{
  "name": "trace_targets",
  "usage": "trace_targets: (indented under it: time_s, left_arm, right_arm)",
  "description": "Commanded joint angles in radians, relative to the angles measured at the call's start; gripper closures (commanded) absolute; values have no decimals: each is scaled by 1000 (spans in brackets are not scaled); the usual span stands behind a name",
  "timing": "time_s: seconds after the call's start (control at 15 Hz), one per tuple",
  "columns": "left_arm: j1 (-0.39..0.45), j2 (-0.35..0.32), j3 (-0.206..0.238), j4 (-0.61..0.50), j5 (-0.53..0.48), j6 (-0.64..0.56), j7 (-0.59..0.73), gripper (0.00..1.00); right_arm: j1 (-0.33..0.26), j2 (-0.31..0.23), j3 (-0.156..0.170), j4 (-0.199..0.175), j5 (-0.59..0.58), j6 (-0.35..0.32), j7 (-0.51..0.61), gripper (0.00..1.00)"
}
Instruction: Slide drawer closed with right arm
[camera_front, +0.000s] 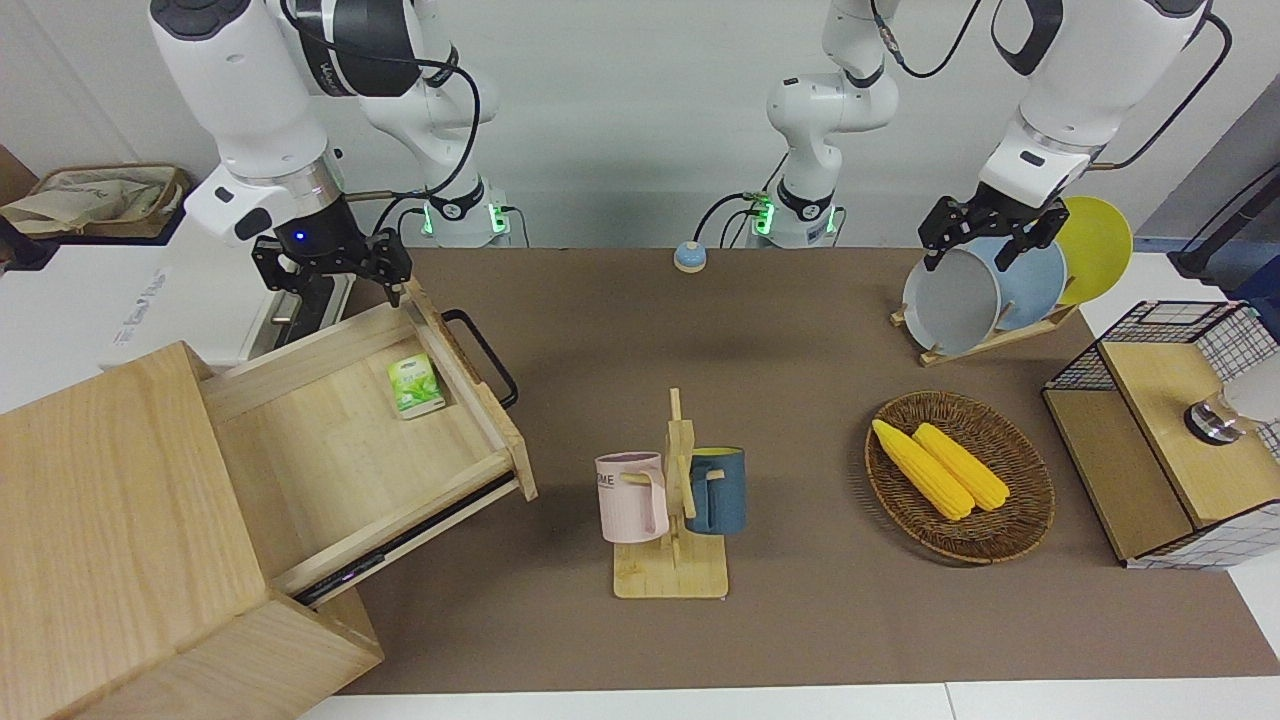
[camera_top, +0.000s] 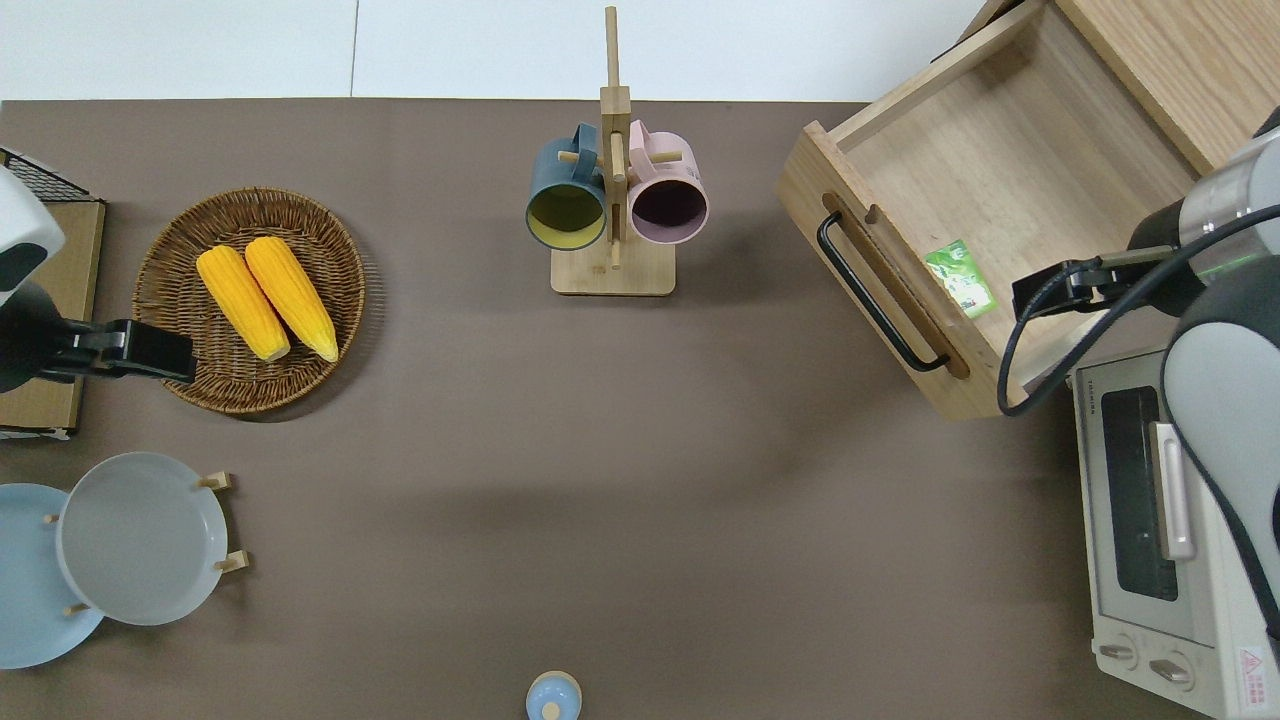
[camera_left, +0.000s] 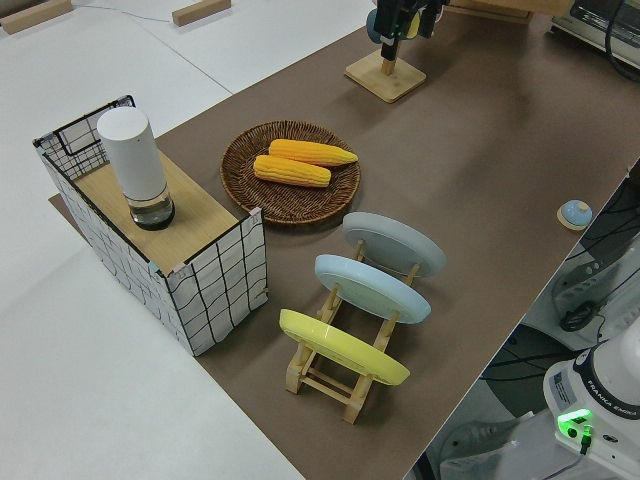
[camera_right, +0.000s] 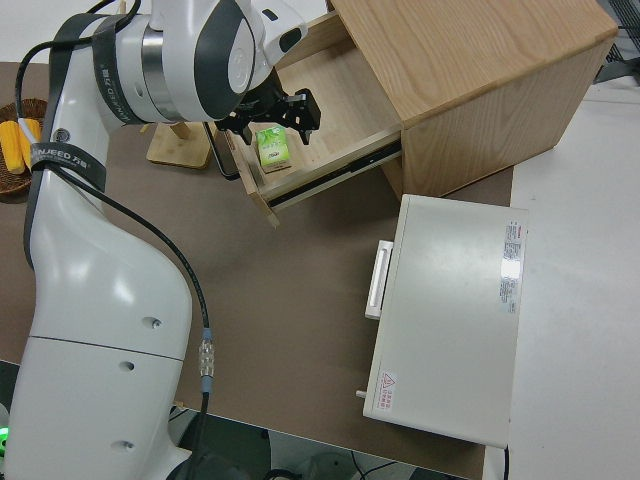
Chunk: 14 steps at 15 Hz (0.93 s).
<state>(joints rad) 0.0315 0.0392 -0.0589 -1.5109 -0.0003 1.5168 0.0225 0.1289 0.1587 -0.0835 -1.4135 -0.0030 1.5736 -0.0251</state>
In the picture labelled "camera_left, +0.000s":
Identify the wooden plate rack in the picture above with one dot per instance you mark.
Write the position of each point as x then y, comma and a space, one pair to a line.
325, 385

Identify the wooden block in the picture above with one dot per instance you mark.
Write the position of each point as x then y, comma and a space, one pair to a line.
35, 16
200, 11

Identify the light blue plate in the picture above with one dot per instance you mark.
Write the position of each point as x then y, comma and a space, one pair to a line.
375, 290

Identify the white power strip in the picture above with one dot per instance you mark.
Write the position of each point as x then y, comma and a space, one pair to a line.
575, 292

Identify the white toaster oven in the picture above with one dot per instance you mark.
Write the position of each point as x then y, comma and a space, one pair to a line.
585, 22

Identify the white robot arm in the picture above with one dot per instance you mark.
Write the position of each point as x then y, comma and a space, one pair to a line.
615, 385

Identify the round wicker basket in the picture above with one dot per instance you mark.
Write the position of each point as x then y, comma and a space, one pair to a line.
290, 206

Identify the grey plate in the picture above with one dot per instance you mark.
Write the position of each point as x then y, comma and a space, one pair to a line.
395, 245

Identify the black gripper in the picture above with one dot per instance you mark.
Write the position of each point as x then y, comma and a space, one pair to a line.
411, 4

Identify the blue bell on wood base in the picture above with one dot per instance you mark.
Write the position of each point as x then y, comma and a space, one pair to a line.
576, 212

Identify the wooden mug tree stand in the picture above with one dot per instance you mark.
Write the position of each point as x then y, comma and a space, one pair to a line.
387, 80

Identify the yellow plate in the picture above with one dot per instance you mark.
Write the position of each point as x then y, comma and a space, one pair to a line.
345, 350

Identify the yellow corn cob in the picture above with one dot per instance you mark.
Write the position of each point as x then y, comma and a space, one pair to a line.
292, 171
315, 152

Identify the white cylindrical grinder bottle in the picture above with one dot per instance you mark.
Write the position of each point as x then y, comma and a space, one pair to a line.
132, 160

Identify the brown table mat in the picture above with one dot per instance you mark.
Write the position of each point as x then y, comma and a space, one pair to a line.
475, 150

